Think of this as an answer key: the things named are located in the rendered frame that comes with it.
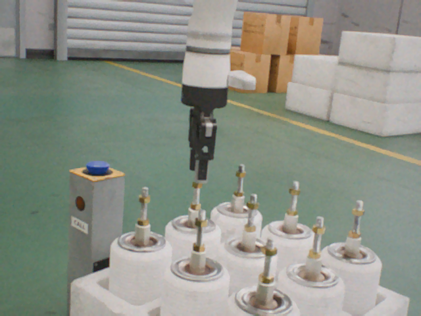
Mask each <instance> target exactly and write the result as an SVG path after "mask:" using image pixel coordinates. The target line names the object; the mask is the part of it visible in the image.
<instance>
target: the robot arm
mask: <svg viewBox="0 0 421 316"><path fill-rule="evenodd" d="M236 6H237V0H194V4H193V13H192V15H191V17H190V19H189V23H188V27H187V43H186V50H187V51H186V55H185V59H184V67H183V77H182V94H181V102H182V103H183V104H184V105H187V106H190V107H191V109H190V110H189V112H190V115H189V136H188V140H189V146H190V147H192V149H190V158H189V169H190V170H191V171H195V182H196V183H198V184H206V183H207V182H208V177H209V162H210V160H213V159H214V147H215V140H216V130H217V128H218V127H217V124H216V119H215V118H213V109H215V108H218V109H220V108H223V107H225V106H226V105H227V100H228V86H232V87H235V88H241V89H244V90H255V86H256V78H254V77H252V76H251V75H249V74H247V73H246V72H243V71H241V70H237V71H232V72H230V47H231V40H232V22H233V19H234V14H235V9H236ZM193 107H194V108H193ZM204 146H207V152H204V150H203V148H204Z"/></svg>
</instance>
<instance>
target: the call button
mask: <svg viewBox="0 0 421 316"><path fill-rule="evenodd" d="M86 169H87V170H88V172H89V173H91V174H105V173H106V172H107V170H109V164H108V163H106V162H104V161H90V162H88V163H87V164H86Z"/></svg>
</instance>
